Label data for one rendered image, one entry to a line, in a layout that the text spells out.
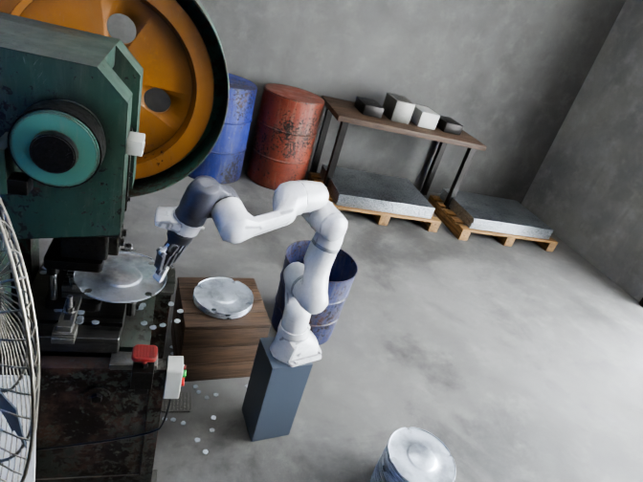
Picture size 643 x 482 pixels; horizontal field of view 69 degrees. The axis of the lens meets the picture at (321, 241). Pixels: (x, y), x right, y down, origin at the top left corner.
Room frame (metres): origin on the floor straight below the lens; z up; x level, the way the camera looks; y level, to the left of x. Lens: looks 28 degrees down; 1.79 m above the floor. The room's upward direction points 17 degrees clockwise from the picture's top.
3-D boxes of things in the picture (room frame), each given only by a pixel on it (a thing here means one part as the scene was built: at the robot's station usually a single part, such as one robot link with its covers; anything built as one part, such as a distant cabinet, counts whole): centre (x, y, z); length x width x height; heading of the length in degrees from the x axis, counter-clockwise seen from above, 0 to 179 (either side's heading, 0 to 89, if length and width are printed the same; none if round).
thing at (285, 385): (1.50, 0.01, 0.23); 0.18 x 0.18 x 0.45; 31
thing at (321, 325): (2.27, -0.03, 0.24); 0.42 x 0.42 x 0.48
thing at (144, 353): (0.98, 0.40, 0.72); 0.07 x 0.06 x 0.08; 111
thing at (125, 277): (1.25, 0.61, 0.78); 0.29 x 0.29 x 0.01
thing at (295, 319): (1.53, 0.03, 0.71); 0.18 x 0.11 x 0.25; 36
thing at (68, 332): (1.04, 0.67, 0.76); 0.17 x 0.06 x 0.10; 21
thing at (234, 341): (1.83, 0.38, 0.18); 0.40 x 0.38 x 0.35; 118
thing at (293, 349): (1.52, -0.03, 0.52); 0.22 x 0.19 x 0.14; 121
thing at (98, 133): (0.97, 0.66, 1.31); 0.22 x 0.12 x 0.22; 111
